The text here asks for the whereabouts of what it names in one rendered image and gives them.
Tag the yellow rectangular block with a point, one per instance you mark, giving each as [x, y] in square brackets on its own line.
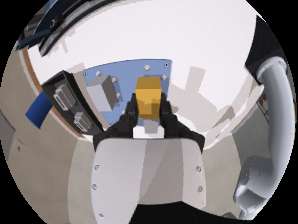
[148, 96]

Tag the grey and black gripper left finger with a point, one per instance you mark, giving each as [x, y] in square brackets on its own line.
[122, 128]

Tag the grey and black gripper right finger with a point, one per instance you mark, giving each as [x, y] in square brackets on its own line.
[173, 128]

